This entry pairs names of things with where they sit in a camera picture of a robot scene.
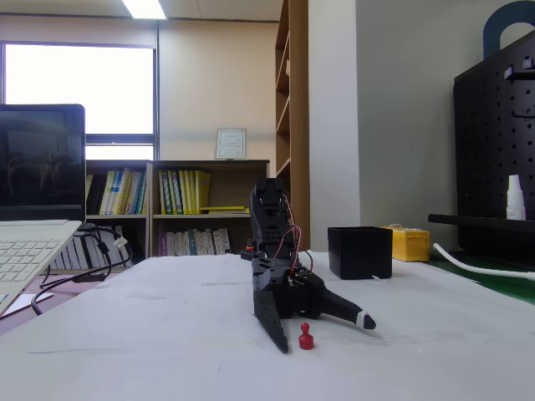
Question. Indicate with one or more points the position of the white laptop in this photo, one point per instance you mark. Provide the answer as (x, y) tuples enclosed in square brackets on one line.
[(42, 167)]

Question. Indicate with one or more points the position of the dark teal arched sign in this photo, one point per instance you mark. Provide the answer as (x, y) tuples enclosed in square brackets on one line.
[(493, 29)]

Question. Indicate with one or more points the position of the white pegboard hook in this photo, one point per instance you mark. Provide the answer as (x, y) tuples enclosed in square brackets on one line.
[(528, 64), (508, 73)]

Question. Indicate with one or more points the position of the orange black clamp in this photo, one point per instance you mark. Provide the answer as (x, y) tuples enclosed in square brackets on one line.
[(249, 248)]

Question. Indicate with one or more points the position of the white paper pad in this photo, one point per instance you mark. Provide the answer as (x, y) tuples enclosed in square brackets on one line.
[(33, 301)]

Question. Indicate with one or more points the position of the white paper sheet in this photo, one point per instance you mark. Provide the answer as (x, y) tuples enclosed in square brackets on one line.
[(188, 269)]

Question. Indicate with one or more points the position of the black pegboard stand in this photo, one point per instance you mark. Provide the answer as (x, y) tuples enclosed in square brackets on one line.
[(485, 167)]

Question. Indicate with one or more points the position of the thin yellow book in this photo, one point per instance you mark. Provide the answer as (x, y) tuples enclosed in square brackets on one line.
[(225, 208)]

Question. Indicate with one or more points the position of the small white bottle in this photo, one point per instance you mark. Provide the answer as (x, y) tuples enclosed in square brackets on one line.
[(515, 200)]

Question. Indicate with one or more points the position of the tall wooden bookshelf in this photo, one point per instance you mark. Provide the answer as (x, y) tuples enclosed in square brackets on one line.
[(299, 83)]

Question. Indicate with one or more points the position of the window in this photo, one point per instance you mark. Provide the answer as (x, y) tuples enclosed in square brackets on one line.
[(79, 83)]

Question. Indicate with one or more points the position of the low dark wooden bookcase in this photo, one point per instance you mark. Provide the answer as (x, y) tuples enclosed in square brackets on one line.
[(117, 165), (230, 188)]

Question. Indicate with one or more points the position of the small white connector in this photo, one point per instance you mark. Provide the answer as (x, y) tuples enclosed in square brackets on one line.
[(120, 242)]

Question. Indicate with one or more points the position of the green striped book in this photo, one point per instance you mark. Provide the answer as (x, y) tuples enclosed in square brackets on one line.
[(166, 192)]

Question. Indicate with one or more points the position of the thick yellow book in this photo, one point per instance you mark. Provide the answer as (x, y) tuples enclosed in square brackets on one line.
[(204, 192)]

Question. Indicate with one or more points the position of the framed certificate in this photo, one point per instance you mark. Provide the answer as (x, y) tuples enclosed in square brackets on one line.
[(230, 144)]

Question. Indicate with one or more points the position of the black book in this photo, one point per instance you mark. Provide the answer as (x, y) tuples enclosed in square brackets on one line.
[(98, 196)]

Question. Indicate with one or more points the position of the ceiling light panel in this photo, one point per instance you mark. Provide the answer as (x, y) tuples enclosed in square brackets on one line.
[(144, 8)]

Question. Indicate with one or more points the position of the small red object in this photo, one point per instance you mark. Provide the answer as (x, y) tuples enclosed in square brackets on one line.
[(306, 339)]

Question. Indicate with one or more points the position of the black square container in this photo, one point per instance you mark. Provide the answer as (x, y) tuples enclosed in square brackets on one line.
[(359, 255)]

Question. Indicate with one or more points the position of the yellow cardboard box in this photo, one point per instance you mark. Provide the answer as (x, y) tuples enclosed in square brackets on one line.
[(411, 246)]

